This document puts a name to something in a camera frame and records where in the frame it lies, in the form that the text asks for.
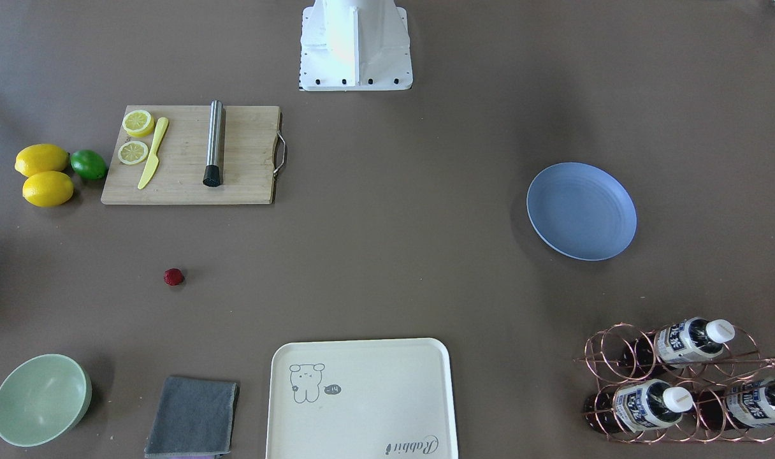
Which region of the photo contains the blue plate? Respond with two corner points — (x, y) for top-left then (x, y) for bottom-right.
(526, 162), (638, 261)

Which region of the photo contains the red strawberry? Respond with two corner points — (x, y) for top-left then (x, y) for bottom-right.
(163, 268), (185, 286)

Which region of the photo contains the wooden cutting board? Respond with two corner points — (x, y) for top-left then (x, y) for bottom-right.
(100, 105), (283, 205)

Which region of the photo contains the cream rabbit tray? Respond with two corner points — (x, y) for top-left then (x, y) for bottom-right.
(266, 338), (460, 458)

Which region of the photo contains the steel muddler black tip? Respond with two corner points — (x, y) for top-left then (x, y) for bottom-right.
(202, 99), (224, 187)

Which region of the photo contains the yellow plastic knife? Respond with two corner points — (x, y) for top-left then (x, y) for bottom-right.
(137, 117), (170, 190)

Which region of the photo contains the lemon slice lower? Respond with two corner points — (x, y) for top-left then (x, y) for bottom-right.
(117, 140), (149, 165)

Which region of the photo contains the lemon slice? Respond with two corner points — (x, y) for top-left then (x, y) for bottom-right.
(122, 110), (155, 138)
(117, 140), (149, 165)

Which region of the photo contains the grey folded cloth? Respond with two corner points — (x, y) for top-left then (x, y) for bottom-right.
(145, 375), (238, 458)

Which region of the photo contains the lemon slice upper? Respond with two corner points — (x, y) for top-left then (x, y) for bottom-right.
(122, 110), (155, 138)

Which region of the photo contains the green lime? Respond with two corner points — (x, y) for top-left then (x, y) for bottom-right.
(69, 149), (108, 180)

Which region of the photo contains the bottle white cap middle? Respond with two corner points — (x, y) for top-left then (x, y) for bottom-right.
(583, 379), (694, 435)

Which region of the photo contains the bottle white cap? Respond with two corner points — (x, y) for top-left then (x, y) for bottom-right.
(583, 379), (694, 435)
(694, 378), (775, 431)
(617, 317), (736, 378)

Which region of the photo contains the bottle white cap top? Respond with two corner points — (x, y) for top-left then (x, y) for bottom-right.
(617, 317), (736, 378)

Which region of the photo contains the yellow lemon lower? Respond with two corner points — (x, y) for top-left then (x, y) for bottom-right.
(22, 171), (74, 207)

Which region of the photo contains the yellow lemon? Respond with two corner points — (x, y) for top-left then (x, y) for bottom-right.
(14, 143), (69, 177)
(22, 171), (74, 207)

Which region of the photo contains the yellow lemon upper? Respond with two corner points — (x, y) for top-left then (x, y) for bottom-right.
(14, 143), (69, 177)

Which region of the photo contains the green bowl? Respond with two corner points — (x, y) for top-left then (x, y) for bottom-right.
(0, 354), (92, 448)

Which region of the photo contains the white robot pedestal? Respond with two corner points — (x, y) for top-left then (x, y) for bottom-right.
(298, 1), (414, 91)

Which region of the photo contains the copper wire bottle rack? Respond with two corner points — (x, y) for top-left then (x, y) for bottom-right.
(578, 323), (775, 444)

